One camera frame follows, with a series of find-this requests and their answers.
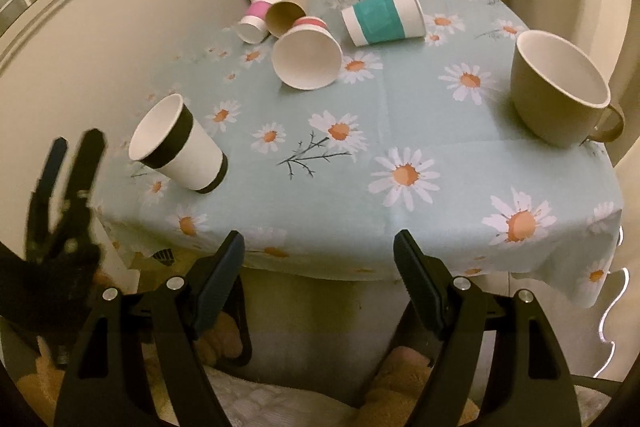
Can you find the black banded white paper cup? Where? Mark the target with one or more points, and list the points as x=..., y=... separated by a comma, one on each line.
x=185, y=152

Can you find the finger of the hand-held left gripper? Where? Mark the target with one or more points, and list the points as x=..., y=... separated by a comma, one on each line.
x=50, y=172
x=85, y=167

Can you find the wide pink banded paper cup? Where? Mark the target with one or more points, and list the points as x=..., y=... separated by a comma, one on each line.
x=306, y=57

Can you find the tan plush clothing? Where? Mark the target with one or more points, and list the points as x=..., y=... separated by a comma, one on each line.
x=397, y=382

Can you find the small pink banded paper cup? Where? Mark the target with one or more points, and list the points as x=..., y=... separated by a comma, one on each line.
x=257, y=14

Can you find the brown paper cup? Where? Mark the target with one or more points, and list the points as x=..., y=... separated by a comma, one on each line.
x=286, y=17

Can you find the daisy print light blue tablecloth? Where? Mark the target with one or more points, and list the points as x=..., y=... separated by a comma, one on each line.
x=425, y=127

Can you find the beige ceramic mug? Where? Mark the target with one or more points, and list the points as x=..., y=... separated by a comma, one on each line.
x=545, y=102

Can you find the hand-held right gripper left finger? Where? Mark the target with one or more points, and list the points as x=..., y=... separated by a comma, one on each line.
x=220, y=279

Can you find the teal banded white paper cup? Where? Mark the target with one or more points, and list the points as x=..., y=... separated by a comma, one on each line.
x=382, y=17

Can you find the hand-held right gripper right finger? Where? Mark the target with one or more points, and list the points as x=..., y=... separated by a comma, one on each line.
x=419, y=279

